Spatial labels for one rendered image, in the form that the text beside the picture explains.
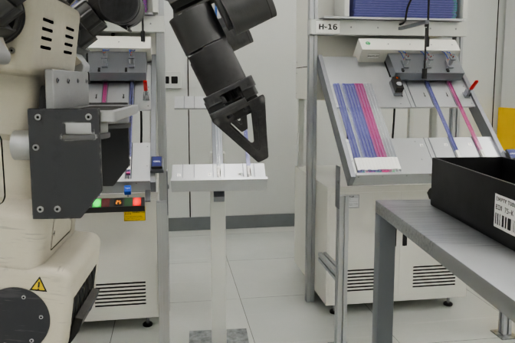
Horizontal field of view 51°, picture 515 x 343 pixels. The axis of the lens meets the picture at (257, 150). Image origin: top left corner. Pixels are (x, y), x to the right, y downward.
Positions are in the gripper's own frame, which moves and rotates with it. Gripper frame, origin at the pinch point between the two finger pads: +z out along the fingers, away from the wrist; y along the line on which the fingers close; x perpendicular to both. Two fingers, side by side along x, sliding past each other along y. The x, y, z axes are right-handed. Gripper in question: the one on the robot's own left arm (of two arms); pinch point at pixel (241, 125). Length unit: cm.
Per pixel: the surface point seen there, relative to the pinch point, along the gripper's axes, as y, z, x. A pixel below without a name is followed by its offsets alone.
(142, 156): 95, 3, 40
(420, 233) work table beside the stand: -16.1, 32.0, -21.1
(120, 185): 85, 8, 50
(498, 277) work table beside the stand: -41, 33, -23
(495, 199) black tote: -22, 30, -35
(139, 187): 87, 12, 44
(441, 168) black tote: 1.8, 28.6, -35.1
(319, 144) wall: 291, 68, -47
